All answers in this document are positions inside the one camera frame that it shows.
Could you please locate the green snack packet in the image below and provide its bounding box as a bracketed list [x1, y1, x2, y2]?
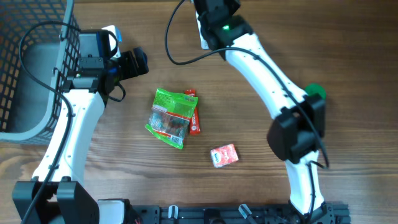
[145, 88, 198, 149]

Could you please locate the red candy bar wrapper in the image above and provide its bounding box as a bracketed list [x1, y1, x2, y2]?
[185, 89, 201, 135]

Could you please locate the green lid jar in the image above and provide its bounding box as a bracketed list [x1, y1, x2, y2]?
[304, 83, 326, 100]

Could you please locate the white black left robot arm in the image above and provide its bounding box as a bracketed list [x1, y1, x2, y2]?
[12, 47, 149, 223]

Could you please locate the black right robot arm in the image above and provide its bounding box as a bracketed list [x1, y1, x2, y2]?
[194, 1, 325, 223]

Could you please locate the white barcode scanner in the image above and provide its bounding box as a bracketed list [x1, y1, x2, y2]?
[195, 12, 209, 50]

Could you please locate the grey plastic mesh basket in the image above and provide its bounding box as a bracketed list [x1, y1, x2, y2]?
[1, 0, 80, 145]

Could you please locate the black left camera cable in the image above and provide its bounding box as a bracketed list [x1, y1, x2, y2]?
[18, 20, 81, 224]

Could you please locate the black camera cable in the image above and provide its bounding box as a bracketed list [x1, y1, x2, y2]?
[18, 20, 81, 224]
[164, 0, 330, 218]

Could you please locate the black right camera cable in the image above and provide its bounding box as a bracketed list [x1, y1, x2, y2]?
[164, 0, 330, 218]

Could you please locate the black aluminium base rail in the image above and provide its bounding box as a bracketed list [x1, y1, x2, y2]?
[132, 203, 351, 224]

